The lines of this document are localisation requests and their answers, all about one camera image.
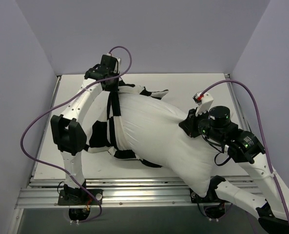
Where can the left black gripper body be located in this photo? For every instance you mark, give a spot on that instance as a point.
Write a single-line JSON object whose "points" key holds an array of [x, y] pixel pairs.
{"points": [[110, 86]]}

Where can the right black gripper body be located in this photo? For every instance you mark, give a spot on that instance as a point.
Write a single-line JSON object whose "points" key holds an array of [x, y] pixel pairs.
{"points": [[189, 125]]}

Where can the black white checkered pillowcase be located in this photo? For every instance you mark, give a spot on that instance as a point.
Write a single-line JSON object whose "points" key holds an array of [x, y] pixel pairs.
{"points": [[102, 136]]}

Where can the white pillow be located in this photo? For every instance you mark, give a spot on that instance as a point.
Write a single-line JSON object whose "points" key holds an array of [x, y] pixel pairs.
{"points": [[151, 130]]}

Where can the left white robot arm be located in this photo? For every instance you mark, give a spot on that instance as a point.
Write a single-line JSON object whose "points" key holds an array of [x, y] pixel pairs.
{"points": [[67, 131]]}

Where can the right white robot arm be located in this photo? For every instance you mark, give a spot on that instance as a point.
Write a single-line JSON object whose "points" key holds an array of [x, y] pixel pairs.
{"points": [[271, 206]]}

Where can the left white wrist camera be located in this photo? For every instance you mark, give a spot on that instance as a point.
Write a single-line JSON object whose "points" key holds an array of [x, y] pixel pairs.
{"points": [[118, 62]]}

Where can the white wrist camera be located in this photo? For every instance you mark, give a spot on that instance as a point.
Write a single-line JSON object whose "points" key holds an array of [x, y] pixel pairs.
{"points": [[204, 103], [118, 62]]}

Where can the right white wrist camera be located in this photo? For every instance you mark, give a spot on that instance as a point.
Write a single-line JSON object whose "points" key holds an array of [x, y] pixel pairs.
{"points": [[204, 103]]}

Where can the right aluminium side rail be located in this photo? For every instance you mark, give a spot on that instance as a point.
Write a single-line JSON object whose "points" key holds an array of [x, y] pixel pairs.
{"points": [[241, 109]]}

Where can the aluminium side rail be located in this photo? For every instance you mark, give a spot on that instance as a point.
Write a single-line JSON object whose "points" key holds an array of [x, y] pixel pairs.
{"points": [[241, 109], [54, 95]]}

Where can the left aluminium side rail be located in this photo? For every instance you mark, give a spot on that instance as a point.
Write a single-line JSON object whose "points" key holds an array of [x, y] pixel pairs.
{"points": [[54, 95]]}

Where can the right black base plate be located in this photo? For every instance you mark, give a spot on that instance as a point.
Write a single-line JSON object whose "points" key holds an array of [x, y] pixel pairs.
{"points": [[211, 197]]}

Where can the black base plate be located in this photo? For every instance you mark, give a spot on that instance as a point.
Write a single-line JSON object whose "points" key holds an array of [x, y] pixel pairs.
{"points": [[90, 196], [211, 197]]}

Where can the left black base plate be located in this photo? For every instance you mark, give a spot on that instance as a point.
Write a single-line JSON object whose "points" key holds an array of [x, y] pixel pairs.
{"points": [[90, 196]]}

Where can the aluminium front frame rail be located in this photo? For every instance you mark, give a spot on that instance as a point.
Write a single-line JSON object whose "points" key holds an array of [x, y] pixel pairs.
{"points": [[141, 192]]}

